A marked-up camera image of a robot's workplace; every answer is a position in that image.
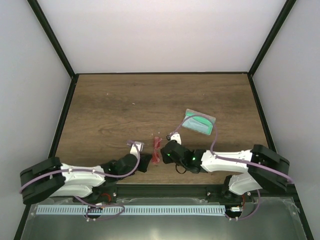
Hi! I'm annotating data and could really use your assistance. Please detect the pink transparent sunglasses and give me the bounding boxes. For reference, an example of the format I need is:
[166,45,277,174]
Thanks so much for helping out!
[151,136,163,164]

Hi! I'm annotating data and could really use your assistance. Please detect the grey case green lining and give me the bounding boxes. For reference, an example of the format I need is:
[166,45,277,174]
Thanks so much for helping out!
[182,108,216,136]

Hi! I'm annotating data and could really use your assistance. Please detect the light blue cleaning cloth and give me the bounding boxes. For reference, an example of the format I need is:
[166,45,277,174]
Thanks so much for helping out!
[182,117,211,134]

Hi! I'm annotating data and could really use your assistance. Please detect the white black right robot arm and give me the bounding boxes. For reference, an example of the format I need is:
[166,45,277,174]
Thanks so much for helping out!
[160,140,292,202]

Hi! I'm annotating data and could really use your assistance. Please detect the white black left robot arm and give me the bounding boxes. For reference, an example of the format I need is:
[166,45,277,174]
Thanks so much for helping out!
[20,153,152,205]

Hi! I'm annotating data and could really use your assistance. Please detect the grey metal front panel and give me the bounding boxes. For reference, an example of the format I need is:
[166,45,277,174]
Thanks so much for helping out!
[21,197,307,240]

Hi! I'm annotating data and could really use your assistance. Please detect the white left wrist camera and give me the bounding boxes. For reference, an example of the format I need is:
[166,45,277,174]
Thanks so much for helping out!
[127,141,145,158]

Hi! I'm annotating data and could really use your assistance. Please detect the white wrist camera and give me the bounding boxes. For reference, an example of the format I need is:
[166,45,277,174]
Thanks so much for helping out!
[127,141,145,158]
[166,132,182,145]

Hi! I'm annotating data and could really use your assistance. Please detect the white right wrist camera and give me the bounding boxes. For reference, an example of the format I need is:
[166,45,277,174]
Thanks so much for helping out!
[166,132,182,145]

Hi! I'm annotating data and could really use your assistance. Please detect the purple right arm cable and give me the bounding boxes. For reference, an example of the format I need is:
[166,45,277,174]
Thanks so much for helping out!
[169,114,295,222]

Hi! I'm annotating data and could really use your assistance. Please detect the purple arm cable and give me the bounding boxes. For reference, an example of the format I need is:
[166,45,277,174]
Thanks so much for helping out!
[169,114,295,222]
[19,140,141,222]

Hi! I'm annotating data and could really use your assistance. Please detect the black aluminium frame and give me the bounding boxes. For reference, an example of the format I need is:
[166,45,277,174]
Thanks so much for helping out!
[12,0,316,240]

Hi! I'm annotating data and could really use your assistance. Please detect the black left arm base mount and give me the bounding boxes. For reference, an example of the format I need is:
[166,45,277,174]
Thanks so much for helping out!
[71,184,117,204]

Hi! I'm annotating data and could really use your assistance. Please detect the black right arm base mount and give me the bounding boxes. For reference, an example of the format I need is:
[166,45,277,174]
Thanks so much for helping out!
[205,184,251,204]

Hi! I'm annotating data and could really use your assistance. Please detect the light blue slotted cable duct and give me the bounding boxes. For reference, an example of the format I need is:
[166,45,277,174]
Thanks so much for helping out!
[35,204,226,217]

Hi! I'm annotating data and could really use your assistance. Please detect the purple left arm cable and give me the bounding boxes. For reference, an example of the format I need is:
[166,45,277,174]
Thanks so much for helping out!
[19,140,141,222]

